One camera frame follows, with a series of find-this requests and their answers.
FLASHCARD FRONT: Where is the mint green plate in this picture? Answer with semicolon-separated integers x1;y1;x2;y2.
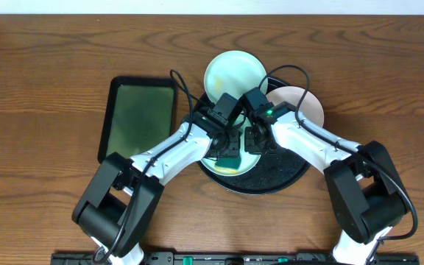
199;115;261;177
204;50;266;103

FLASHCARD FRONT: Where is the green yellow sponge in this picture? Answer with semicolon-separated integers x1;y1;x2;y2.
214;156;241;171

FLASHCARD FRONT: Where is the white pink plate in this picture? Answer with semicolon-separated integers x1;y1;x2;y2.
266;86;325;127

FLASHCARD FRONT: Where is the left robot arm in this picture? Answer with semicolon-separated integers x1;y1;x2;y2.
71;110;238;264

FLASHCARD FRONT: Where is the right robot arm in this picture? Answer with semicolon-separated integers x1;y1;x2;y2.
246;102;418;264

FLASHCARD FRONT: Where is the black round tray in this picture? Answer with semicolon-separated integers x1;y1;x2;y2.
188;75;320;196

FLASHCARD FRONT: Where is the black rectangular tray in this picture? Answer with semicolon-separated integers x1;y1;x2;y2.
97;76;177;163

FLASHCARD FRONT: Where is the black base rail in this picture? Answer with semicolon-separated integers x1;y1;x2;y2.
49;250;420;265

